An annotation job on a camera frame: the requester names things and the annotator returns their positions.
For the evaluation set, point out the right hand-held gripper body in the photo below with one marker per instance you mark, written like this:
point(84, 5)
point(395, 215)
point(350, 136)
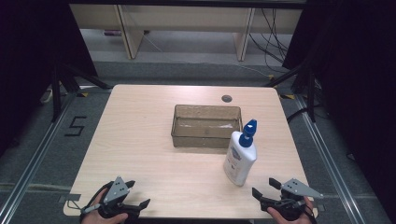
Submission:
point(299, 188)

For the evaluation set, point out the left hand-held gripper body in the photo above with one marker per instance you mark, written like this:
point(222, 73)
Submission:
point(115, 190)

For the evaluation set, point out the white lotion bottle blue pump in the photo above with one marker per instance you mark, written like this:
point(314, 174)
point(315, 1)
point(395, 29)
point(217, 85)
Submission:
point(239, 158)

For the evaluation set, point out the clear brown plastic bin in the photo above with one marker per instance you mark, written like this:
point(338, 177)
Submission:
point(202, 138)

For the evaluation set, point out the person's right hand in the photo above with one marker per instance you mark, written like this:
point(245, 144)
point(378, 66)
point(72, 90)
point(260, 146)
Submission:
point(277, 216)

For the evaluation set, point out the person's left hand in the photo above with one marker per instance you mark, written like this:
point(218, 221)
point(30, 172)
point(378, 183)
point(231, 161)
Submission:
point(96, 218)

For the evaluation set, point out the grey tape patch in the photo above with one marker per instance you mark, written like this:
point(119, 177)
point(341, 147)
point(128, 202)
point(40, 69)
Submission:
point(70, 197)
point(320, 207)

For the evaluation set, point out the yellow black floor tape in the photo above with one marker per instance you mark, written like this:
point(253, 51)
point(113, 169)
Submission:
point(288, 96)
point(82, 94)

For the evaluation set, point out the black metal stand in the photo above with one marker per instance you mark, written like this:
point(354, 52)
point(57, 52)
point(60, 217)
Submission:
point(56, 93)
point(310, 93)

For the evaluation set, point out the grey round table grommet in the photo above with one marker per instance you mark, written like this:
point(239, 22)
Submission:
point(226, 98)

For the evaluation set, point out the black curtain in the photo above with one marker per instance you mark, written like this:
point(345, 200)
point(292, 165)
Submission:
point(28, 62)
point(358, 77)

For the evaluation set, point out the small pink object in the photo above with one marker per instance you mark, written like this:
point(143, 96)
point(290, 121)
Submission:
point(112, 32)

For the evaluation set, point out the light wooden desk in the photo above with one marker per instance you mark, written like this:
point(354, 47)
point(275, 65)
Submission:
point(186, 15)

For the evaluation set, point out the aluminium floor rail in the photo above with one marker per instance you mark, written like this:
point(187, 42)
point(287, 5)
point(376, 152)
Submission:
point(330, 168)
point(34, 161)

